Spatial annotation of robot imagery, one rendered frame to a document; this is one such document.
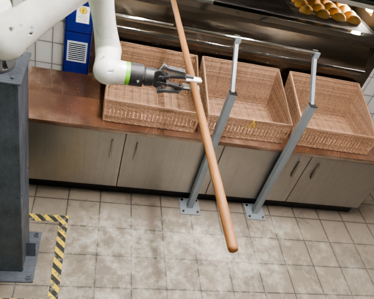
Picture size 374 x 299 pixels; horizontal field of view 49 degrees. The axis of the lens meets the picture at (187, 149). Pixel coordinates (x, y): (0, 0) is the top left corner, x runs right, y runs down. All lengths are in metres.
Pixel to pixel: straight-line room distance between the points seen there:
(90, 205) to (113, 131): 0.57
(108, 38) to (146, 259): 1.35
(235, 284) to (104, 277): 0.77
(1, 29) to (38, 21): 0.10
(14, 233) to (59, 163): 0.61
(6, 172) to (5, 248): 0.54
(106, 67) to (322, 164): 1.71
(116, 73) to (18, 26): 0.43
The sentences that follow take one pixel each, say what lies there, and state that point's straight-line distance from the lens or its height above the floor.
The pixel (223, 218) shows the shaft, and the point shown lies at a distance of 1.18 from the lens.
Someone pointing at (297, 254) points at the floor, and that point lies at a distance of 2.89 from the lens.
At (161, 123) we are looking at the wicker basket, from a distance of 2.38.
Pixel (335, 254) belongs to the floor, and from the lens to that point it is 3.06.
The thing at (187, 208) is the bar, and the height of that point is 0.01.
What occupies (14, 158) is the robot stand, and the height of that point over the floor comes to 0.84.
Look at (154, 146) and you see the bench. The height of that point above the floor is 0.47.
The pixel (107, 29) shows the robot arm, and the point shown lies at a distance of 1.64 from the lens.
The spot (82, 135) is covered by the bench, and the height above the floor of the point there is 0.50.
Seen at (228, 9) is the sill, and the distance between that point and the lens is 2.62.
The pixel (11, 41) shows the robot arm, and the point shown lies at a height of 1.41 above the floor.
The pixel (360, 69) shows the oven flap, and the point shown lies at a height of 0.95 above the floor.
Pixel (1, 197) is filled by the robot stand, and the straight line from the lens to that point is 1.94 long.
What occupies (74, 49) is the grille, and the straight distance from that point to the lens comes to 2.67.
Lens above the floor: 2.05
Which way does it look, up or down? 39 degrees down
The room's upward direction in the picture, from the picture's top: 18 degrees clockwise
